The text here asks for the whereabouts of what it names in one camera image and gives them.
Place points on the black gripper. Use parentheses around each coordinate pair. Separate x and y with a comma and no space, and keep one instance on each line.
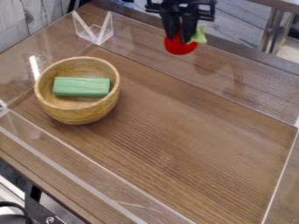
(189,9)

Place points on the wooden bowl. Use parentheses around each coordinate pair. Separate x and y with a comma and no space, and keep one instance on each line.
(78,110)

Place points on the green rectangular block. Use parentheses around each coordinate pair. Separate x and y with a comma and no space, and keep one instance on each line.
(82,87)

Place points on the red strawberry toy green leaves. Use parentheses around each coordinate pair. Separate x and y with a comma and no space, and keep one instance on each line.
(178,48)

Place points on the clear acrylic front barrier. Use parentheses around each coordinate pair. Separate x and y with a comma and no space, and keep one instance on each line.
(97,194)

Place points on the metal table leg background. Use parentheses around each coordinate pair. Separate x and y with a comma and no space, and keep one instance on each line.
(277,30)

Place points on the black table frame bracket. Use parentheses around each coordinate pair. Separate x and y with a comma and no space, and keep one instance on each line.
(40,213)

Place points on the clear acrylic corner bracket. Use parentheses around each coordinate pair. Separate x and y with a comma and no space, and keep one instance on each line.
(97,34)

